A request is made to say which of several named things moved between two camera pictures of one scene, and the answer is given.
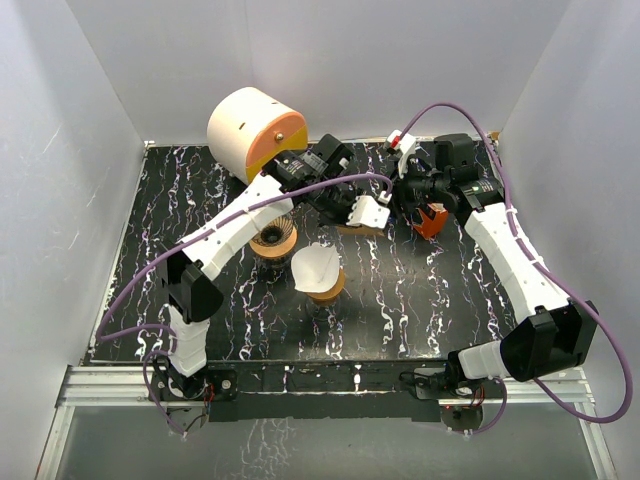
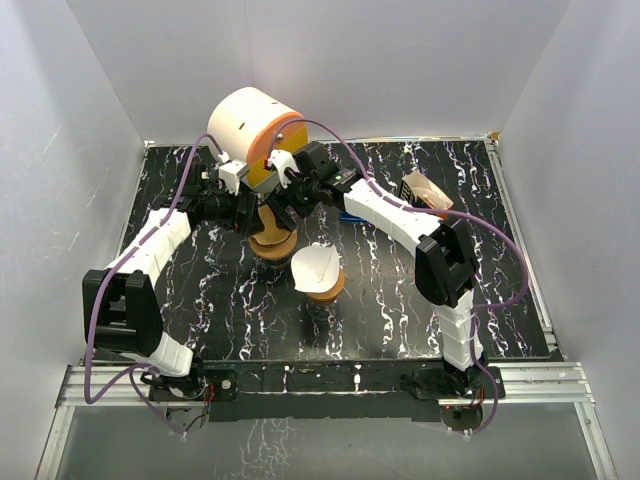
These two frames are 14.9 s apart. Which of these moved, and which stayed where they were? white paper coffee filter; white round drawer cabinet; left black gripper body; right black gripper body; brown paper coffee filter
Moved: left black gripper body; brown paper coffee filter; right black gripper body
Stayed: white paper coffee filter; white round drawer cabinet
